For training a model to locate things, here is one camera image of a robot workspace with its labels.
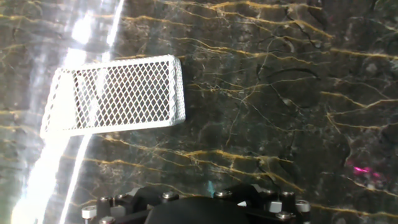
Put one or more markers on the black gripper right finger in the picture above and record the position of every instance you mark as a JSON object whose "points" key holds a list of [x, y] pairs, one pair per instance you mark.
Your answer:
{"points": [[280, 203]]}

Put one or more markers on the black marble-pattern mat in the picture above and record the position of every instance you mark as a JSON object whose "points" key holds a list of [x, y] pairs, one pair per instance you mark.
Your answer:
{"points": [[264, 109]]}

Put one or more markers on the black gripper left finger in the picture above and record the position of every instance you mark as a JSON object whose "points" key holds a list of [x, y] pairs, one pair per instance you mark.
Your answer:
{"points": [[124, 202]]}

